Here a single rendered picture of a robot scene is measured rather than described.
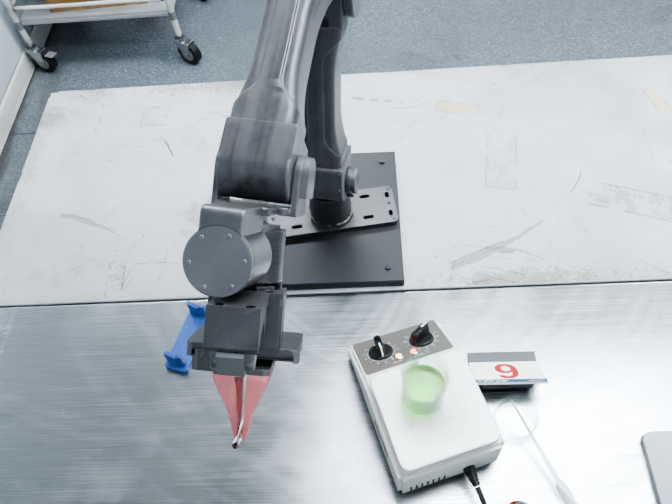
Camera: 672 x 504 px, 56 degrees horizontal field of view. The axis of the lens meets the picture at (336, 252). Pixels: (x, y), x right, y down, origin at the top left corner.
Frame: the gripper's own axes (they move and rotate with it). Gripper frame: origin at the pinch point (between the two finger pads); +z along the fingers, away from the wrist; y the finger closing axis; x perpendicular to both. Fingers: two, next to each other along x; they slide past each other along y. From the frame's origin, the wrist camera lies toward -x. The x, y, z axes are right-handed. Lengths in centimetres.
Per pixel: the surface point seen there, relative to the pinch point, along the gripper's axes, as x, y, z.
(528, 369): 21.8, 33.9, -2.1
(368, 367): 19.3, 13.0, -1.3
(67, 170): 54, -40, -22
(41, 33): 229, -127, -76
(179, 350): 28.0, -12.9, 1.1
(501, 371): 21.6, 30.4, -1.5
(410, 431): 10.8, 17.8, 3.2
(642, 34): 207, 124, -91
